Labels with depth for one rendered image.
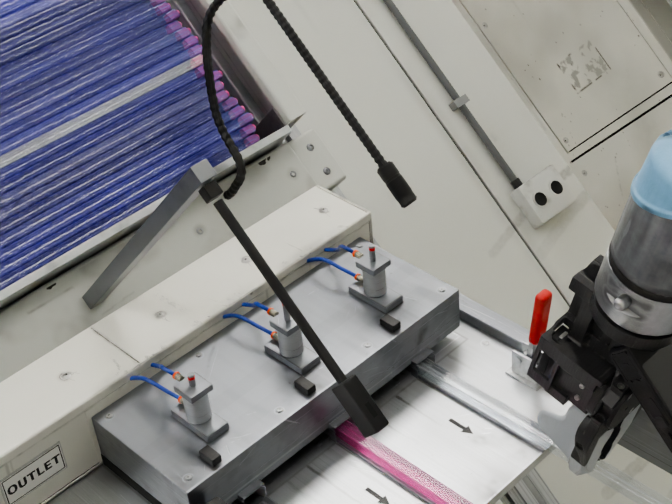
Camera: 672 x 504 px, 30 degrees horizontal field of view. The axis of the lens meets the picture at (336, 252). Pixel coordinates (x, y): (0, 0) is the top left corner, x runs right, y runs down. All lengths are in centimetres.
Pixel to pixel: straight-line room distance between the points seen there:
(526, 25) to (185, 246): 100
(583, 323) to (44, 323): 51
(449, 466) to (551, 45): 112
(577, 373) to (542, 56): 119
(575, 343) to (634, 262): 13
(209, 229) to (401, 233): 192
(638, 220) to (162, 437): 46
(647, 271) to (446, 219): 239
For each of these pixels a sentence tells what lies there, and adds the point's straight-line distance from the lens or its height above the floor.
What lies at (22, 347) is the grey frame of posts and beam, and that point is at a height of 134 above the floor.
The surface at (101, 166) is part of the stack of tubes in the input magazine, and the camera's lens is 124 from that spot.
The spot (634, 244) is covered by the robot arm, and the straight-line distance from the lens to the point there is 88.
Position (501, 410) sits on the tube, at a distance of 114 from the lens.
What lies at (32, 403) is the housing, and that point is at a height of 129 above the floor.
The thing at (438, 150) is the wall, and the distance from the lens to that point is 333.
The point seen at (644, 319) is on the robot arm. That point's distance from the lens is 92.
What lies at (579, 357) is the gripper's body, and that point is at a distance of 99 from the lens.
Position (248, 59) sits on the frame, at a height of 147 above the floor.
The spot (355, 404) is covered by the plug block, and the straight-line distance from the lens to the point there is 92.
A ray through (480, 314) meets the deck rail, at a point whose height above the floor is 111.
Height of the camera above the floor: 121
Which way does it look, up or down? 2 degrees up
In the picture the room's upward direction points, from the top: 35 degrees counter-clockwise
